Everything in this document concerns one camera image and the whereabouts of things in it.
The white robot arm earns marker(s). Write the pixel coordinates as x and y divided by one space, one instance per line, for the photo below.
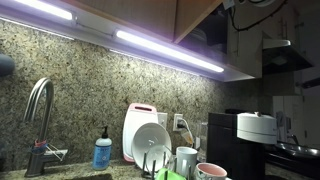
260 2

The white cutting board pink rim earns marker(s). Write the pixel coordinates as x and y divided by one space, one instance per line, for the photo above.
138 116

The long under-cabinet light bar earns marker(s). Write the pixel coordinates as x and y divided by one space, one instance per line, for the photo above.
166 50

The large white bowl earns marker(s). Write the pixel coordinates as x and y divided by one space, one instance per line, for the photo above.
150 135

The clear water tank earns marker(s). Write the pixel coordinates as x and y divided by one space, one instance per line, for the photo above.
202 141

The plain white mug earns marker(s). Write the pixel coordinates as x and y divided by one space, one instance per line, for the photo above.
186 160

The black and grey coffee machine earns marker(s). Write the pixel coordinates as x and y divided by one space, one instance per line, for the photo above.
226 146

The blue label soap bottle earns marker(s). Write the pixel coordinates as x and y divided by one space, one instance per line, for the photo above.
101 155

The white mug with pink inside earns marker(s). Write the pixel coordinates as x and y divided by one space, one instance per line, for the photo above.
210 170

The curved steel faucet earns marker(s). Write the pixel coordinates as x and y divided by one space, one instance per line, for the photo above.
43 110

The dark range hood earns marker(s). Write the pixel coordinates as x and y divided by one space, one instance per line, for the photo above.
283 58

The short under-cabinet light bar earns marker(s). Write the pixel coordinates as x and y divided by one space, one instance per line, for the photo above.
46 8

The steel frying pan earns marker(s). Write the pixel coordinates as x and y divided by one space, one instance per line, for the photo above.
296 150

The black stove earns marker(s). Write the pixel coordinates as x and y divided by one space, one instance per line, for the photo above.
293 166

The white wall switch plate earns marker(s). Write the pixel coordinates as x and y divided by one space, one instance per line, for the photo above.
162 120

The white wall outlet plate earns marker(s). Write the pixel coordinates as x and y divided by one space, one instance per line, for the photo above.
176 117

